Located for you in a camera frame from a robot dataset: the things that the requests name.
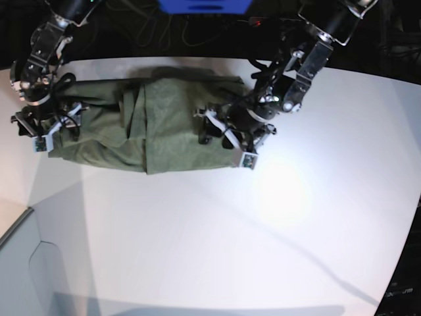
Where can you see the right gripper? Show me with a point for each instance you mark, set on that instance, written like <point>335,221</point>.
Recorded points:
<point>37,120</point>

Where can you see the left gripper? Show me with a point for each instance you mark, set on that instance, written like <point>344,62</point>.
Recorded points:
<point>249,125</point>

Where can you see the green t-shirt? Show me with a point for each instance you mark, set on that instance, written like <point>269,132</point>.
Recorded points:
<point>147,125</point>

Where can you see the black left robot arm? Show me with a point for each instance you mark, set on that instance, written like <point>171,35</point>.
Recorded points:
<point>304,51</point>

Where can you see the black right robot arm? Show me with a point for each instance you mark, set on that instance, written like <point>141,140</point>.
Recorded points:
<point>33,79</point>

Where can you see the white power strip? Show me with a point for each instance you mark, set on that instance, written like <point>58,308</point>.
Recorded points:
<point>264,22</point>

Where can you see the blue plastic bin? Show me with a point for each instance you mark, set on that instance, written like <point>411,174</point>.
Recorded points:
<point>205,6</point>

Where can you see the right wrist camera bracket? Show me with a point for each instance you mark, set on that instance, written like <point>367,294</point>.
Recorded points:
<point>45,142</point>

